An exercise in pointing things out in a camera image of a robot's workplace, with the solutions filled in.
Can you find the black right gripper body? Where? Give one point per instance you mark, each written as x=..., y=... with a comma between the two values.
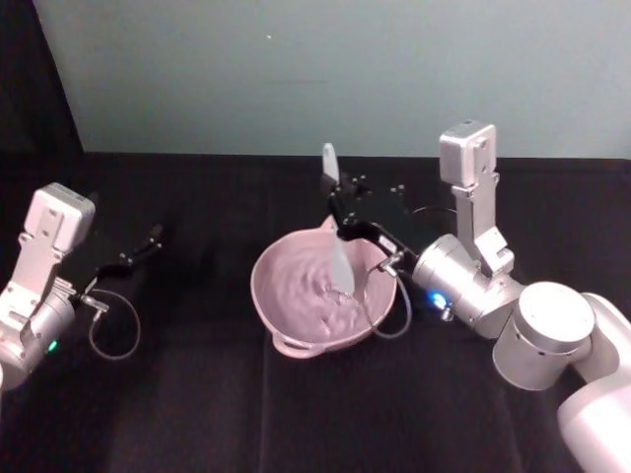
x=382, y=222

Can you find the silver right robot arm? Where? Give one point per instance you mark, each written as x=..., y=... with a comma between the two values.
x=542, y=335

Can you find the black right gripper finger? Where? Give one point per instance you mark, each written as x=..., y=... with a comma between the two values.
x=356, y=188
x=336, y=207

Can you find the pink mixing bowl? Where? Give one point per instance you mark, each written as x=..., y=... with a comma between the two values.
x=296, y=295

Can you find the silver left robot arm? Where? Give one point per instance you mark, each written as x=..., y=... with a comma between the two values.
x=49, y=224

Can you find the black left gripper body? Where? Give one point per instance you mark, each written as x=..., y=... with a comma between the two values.
x=98, y=256

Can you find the black backdrop drape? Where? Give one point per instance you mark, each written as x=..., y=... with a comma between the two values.
x=29, y=88

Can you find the black table cloth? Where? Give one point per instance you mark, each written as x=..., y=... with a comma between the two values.
x=197, y=419

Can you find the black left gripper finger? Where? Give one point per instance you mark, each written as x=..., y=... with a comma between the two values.
x=143, y=250

